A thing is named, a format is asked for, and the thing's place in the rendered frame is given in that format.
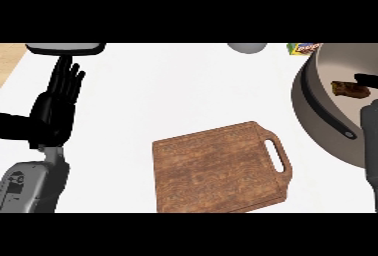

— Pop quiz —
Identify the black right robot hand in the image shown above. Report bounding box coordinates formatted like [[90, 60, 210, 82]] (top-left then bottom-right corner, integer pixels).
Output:
[[353, 72, 378, 90]]

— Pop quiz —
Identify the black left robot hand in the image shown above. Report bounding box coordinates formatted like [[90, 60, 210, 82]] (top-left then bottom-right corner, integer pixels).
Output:
[[0, 56, 87, 150]]

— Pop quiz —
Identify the brown sweet potato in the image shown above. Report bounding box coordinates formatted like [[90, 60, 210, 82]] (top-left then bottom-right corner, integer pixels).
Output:
[[329, 80, 372, 100]]

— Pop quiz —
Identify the brown wooden cutting board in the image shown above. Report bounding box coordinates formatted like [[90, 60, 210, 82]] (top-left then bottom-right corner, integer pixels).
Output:
[[151, 120, 294, 214]]

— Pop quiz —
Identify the yellow and green box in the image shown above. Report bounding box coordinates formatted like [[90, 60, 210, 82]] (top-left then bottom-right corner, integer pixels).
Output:
[[286, 43, 322, 57]]

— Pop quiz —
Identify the dark appliance with grey top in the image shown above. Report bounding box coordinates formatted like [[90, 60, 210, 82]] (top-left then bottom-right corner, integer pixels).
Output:
[[24, 43, 108, 57]]

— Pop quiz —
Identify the grey round object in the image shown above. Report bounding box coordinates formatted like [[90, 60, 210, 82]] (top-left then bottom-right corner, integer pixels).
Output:
[[226, 43, 270, 55]]

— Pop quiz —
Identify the grey pot with dark handle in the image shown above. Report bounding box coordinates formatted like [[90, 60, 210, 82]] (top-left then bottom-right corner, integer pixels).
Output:
[[289, 43, 378, 170]]

